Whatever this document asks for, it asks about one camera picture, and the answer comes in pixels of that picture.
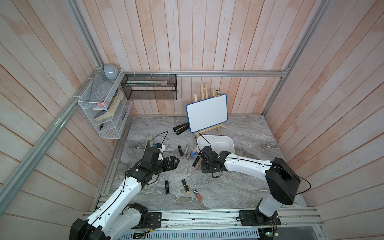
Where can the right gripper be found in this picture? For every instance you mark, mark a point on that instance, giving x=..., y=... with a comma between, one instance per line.
x=203, y=167

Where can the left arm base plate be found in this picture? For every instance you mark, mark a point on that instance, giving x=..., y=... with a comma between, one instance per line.
x=150, y=220

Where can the black stapler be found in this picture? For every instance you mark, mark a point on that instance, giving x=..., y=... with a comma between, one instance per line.
x=181, y=128

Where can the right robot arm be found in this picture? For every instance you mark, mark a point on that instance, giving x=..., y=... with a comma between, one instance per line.
x=283, y=183

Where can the pink blue gradient lipstick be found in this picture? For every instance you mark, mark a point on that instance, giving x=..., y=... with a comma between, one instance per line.
x=194, y=152

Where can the pink gloss silver cap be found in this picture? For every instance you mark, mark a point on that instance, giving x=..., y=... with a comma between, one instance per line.
x=199, y=197

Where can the white plastic storage box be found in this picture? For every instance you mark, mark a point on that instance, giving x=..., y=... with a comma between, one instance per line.
x=218, y=143

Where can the white wire wall shelf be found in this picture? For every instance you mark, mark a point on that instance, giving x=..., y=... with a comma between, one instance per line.
x=97, y=96

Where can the black gold square lipstick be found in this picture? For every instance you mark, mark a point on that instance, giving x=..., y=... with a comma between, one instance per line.
x=185, y=186

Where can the black lipstick gold band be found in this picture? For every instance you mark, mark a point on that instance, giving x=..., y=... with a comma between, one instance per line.
x=196, y=160

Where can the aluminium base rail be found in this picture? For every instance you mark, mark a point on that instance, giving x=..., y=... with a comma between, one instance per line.
x=220, y=219

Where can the black lipstick silver band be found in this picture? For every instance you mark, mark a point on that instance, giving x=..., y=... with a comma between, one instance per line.
x=180, y=150

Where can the wooden block on shelf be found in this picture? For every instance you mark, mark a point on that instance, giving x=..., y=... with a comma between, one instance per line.
x=112, y=108

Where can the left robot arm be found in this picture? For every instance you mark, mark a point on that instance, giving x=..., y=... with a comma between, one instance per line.
x=117, y=215

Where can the silver lipstick tube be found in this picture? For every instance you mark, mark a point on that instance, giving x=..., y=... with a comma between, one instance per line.
x=186, y=149

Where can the blue framed whiteboard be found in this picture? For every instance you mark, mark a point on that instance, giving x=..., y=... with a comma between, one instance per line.
x=207, y=113

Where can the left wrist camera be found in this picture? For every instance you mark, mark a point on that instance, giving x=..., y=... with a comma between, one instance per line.
x=161, y=148

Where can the black mesh wall basket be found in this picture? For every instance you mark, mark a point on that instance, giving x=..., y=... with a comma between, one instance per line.
x=150, y=87

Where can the gold lipstick tube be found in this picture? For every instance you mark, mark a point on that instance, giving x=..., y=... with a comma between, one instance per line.
x=188, y=155

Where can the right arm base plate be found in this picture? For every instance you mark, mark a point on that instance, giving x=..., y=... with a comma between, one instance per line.
x=253, y=218

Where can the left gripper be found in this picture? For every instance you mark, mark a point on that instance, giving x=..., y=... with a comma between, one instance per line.
x=168, y=167

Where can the black round lipstick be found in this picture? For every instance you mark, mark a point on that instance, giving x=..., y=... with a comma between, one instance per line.
x=167, y=187

